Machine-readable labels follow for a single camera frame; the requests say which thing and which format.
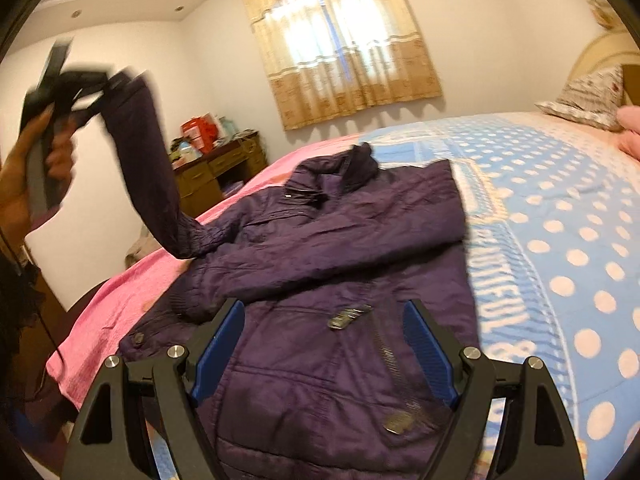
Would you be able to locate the beige cloth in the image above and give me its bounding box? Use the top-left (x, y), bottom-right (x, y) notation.
top-left (124, 224), bottom-right (168, 270)

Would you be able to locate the beige headboard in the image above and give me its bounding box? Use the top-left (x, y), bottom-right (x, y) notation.
top-left (569, 0), bottom-right (640, 107)

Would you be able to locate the patterned pillow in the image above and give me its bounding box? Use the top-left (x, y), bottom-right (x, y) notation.
top-left (534, 63), bottom-right (627, 132)

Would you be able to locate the wooden desk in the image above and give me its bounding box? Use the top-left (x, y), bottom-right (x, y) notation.
top-left (172, 131), bottom-right (269, 219)

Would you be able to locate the light blue box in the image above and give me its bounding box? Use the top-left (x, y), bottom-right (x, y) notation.
top-left (217, 115), bottom-right (240, 147)

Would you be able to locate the beige patterned curtain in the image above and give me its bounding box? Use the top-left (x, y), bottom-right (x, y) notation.
top-left (236, 0), bottom-right (444, 132)

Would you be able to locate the person's left forearm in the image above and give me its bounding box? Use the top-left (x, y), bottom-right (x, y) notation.
top-left (0, 240), bottom-right (48, 341)

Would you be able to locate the red box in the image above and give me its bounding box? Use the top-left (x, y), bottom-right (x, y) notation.
top-left (181, 115), bottom-right (219, 154)

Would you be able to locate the purple padded jacket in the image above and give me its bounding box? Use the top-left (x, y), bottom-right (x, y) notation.
top-left (102, 72), bottom-right (506, 480)

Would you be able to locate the pink pillow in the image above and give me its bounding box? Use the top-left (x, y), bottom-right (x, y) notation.
top-left (615, 105), bottom-right (640, 162)

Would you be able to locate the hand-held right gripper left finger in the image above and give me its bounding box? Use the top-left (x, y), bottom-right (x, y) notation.
top-left (61, 298), bottom-right (247, 480)

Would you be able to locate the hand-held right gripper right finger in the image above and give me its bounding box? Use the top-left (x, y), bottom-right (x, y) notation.
top-left (402, 299), bottom-right (587, 480)

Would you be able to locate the pink bed sheet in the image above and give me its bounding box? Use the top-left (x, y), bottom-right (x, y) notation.
top-left (46, 132), bottom-right (363, 411)

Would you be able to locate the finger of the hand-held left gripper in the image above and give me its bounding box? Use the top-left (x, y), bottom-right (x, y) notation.
top-left (102, 71), bottom-right (137, 94)
top-left (70, 91), bottom-right (110, 128)

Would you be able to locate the blue polka dot blanket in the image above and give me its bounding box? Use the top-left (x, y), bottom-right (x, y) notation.
top-left (135, 111), bottom-right (640, 480)

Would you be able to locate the person's left hand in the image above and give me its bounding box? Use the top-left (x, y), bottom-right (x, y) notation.
top-left (0, 107), bottom-right (78, 246)

